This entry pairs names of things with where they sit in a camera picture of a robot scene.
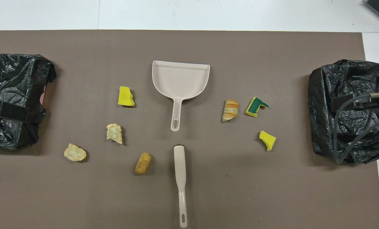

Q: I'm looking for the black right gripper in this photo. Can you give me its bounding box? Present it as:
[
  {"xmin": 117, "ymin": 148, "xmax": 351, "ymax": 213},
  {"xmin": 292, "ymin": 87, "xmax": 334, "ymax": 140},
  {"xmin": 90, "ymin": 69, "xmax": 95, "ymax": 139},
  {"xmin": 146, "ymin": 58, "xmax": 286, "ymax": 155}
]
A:
[{"xmin": 331, "ymin": 94, "xmax": 379, "ymax": 113}]

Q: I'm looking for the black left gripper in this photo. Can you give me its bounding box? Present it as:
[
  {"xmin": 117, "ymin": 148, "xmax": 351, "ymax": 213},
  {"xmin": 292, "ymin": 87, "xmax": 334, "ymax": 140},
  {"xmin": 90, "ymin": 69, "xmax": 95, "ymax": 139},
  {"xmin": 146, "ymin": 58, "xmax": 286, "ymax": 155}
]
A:
[{"xmin": 0, "ymin": 98, "xmax": 30, "ymax": 123}]

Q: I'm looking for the small croissant pastry piece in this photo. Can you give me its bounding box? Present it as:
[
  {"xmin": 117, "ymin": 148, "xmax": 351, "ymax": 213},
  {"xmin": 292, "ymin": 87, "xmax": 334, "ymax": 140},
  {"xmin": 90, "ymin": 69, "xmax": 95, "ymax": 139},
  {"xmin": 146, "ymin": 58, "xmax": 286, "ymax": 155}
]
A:
[
  {"xmin": 64, "ymin": 143, "xmax": 87, "ymax": 162},
  {"xmin": 106, "ymin": 123, "xmax": 123, "ymax": 145}
]

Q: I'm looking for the small notched yellow sponge piece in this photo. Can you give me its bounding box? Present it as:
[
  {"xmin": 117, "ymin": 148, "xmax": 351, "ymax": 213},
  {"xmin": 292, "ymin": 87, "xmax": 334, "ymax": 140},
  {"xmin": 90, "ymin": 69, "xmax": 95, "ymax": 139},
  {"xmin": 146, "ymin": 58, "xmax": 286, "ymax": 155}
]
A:
[{"xmin": 259, "ymin": 130, "xmax": 277, "ymax": 151}]

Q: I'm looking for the green-topped yellow sponge piece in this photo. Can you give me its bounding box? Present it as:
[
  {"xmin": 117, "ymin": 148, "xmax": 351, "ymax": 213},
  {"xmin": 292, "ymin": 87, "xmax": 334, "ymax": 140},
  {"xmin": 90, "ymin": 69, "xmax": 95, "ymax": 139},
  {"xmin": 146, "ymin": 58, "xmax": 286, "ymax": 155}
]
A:
[{"xmin": 245, "ymin": 97, "xmax": 269, "ymax": 118}]

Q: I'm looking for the large yellow sponge piece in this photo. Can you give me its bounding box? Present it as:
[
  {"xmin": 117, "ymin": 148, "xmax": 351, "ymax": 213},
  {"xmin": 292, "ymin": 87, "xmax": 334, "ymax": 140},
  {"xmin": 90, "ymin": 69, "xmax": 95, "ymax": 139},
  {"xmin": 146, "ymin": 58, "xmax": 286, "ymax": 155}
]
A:
[{"xmin": 118, "ymin": 86, "xmax": 135, "ymax": 107}]

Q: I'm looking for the orange striped croissant roll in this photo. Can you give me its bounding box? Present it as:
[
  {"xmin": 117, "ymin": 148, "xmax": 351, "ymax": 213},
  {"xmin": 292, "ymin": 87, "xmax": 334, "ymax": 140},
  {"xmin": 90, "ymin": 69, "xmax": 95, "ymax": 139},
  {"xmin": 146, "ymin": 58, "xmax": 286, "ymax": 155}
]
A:
[{"xmin": 222, "ymin": 99, "xmax": 239, "ymax": 123}]

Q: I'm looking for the brown bread nugget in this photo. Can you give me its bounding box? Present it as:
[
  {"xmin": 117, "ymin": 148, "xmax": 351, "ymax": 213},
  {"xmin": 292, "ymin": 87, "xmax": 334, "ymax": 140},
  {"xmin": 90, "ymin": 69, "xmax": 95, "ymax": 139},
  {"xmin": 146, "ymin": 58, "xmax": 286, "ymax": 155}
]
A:
[{"xmin": 134, "ymin": 152, "xmax": 152, "ymax": 175}]

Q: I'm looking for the beige plastic dustpan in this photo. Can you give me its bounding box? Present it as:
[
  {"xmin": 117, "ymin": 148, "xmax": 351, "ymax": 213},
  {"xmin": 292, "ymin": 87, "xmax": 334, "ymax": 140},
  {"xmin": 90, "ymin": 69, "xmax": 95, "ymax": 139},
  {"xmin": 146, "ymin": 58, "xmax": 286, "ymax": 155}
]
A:
[{"xmin": 152, "ymin": 60, "xmax": 211, "ymax": 132}]

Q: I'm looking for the beige hand brush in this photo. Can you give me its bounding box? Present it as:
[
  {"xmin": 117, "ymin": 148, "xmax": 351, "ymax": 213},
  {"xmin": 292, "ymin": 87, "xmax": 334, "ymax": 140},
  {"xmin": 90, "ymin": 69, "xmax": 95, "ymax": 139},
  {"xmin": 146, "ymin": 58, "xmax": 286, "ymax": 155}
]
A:
[{"xmin": 173, "ymin": 145, "xmax": 188, "ymax": 228}]

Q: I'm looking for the black trash bag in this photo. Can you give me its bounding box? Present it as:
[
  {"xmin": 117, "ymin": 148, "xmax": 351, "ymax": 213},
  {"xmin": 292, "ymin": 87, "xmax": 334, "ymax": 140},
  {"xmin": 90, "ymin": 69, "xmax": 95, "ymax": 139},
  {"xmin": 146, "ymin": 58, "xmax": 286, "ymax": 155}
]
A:
[
  {"xmin": 0, "ymin": 52, "xmax": 57, "ymax": 149},
  {"xmin": 307, "ymin": 59, "xmax": 379, "ymax": 164}
]

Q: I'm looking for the brown paper table mat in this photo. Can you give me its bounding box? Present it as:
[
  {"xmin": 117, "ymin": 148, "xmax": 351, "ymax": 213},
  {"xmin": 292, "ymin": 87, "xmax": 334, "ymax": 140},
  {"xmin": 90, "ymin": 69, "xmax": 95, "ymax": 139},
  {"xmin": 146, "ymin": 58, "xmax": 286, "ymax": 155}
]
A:
[{"xmin": 0, "ymin": 30, "xmax": 379, "ymax": 229}]

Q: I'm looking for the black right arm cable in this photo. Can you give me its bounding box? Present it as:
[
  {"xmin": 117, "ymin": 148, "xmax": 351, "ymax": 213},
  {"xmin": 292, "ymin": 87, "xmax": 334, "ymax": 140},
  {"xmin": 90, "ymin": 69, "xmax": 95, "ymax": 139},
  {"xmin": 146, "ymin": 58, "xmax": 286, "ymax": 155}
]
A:
[{"xmin": 332, "ymin": 92, "xmax": 379, "ymax": 165}]

